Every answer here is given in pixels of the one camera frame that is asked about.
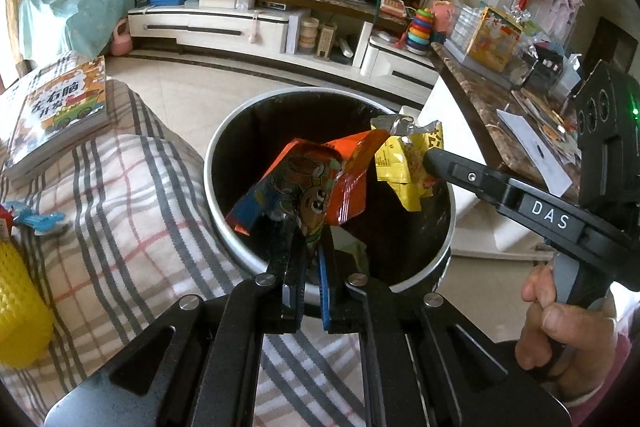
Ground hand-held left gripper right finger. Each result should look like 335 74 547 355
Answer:
316 227 573 427

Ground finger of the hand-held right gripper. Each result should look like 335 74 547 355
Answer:
422 148 527 214

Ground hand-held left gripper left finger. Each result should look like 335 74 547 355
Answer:
42 207 306 427

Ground white round trash bin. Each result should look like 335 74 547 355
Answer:
202 88 457 323

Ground yellow snack wrapper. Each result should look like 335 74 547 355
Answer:
370 114 446 212

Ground orange snack packet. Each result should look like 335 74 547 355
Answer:
225 129 391 253

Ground light blue wrapper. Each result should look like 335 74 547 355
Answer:
10 202 68 235

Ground yellow foam fruit net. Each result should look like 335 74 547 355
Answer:
0 237 55 370

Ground person's right hand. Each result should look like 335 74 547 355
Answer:
515 264 622 401

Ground white paper sheet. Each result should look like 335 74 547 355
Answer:
496 109 573 198

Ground black box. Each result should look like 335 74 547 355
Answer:
520 49 566 92

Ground colourful yellow box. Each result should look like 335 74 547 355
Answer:
467 6 523 72

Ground clear plastic container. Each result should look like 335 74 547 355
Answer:
445 4 483 58

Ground pink plastic toy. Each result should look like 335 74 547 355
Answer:
432 1 453 32

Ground red yellow toy bus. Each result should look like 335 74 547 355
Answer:
379 0 407 22

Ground wooden block toy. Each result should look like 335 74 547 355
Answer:
317 24 338 58

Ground round wooden box stack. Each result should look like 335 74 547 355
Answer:
299 18 321 54

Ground white television stand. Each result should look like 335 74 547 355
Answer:
127 0 441 105

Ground pink toy watering can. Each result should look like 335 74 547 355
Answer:
111 19 132 56

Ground colourful children's book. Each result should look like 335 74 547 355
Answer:
0 54 110 182

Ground teal dust cover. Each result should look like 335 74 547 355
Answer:
19 0 136 58

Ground rainbow stacking ring toy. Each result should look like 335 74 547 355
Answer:
406 8 435 52

